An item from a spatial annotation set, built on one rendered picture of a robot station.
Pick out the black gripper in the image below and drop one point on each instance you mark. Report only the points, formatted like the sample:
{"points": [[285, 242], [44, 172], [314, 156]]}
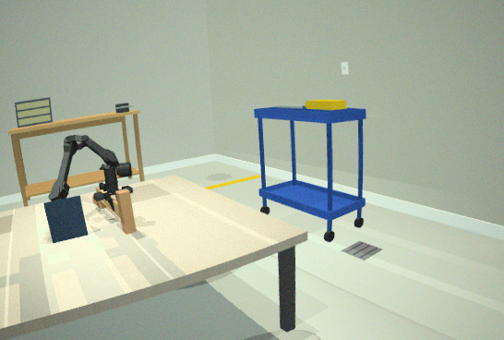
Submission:
{"points": [[112, 187]]}

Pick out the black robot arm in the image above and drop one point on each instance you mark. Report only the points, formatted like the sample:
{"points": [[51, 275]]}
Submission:
{"points": [[60, 188]]}

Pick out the long wooden rail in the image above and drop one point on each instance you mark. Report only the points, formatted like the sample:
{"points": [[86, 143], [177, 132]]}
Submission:
{"points": [[106, 202]]}

